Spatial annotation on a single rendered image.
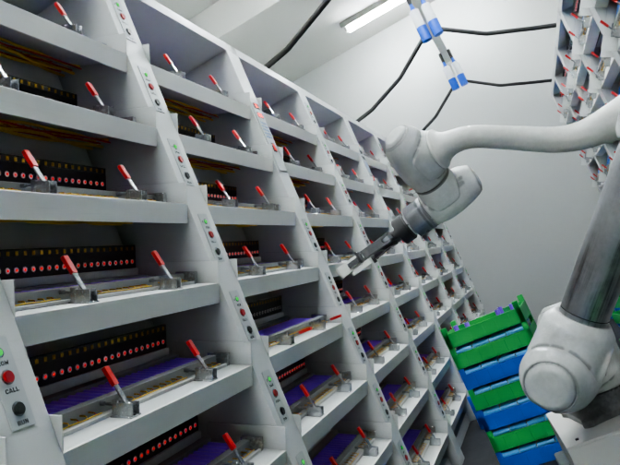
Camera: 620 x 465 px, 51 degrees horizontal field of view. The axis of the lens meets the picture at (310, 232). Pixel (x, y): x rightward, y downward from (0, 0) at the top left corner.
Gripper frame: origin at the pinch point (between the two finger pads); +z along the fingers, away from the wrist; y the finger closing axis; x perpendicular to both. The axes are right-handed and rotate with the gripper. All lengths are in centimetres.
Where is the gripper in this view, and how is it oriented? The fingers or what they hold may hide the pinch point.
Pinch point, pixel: (351, 268)
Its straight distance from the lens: 177.8
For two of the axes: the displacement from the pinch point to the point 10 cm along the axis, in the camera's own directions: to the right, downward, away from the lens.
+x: -5.6, -8.1, 1.9
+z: -7.6, 5.9, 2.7
